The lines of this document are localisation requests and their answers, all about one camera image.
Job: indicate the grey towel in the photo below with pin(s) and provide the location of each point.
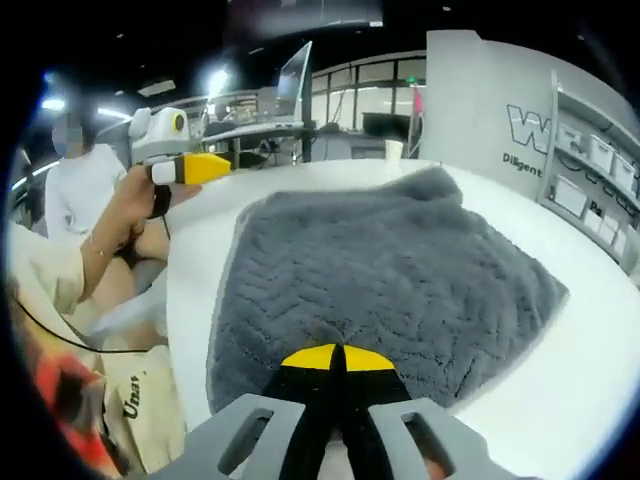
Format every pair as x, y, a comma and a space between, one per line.
375, 260

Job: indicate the person's left hand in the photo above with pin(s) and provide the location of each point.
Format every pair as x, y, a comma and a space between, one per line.
132, 210

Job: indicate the white side desk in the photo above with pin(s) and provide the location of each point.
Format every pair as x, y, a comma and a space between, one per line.
250, 131

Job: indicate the standing display banner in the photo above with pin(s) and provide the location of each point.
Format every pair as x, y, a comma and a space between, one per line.
292, 75

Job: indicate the person's leg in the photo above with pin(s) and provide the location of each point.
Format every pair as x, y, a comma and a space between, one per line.
117, 290

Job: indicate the black monitor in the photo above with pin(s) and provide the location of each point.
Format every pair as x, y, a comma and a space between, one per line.
385, 125

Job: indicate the orange patterned cloth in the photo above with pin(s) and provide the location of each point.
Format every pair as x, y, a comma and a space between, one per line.
70, 400

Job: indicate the white paper cup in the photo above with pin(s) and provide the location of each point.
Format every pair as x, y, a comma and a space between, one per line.
394, 151

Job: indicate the pink hanging tag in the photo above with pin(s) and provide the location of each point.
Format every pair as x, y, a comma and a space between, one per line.
418, 102

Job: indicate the grey metal storage shelf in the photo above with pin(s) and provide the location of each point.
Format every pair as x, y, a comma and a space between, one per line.
548, 130

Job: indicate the group of white storage boxes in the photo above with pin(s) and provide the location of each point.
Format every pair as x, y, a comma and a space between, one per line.
600, 150

